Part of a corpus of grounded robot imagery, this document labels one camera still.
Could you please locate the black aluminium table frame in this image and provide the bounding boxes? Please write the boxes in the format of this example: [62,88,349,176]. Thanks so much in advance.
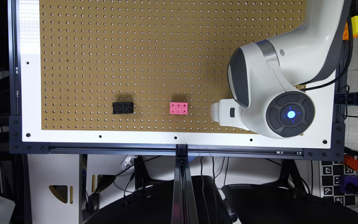
[8,1,344,223]

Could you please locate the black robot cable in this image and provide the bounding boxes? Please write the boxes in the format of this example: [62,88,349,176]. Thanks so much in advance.
[300,12,354,91]

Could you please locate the black block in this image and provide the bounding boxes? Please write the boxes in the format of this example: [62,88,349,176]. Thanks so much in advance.
[112,102,134,114]

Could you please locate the purple block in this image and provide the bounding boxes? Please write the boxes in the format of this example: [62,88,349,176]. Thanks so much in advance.
[339,175,358,195]

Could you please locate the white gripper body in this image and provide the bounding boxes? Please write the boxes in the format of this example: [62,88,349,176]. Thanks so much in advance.
[210,98,249,130]

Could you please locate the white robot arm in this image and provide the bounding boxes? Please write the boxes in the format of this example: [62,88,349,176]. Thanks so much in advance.
[211,1,351,139]

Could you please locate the black white marker board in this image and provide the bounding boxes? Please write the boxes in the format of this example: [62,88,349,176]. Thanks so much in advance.
[319,161,357,207]

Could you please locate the pink block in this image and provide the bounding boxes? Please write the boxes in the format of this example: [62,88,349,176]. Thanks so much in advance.
[170,102,188,115]

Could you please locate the red orange blocks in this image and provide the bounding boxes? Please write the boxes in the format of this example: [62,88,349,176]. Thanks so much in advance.
[342,155,358,170]

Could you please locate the orange block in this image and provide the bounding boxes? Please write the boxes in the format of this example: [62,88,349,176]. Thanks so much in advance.
[342,24,358,40]

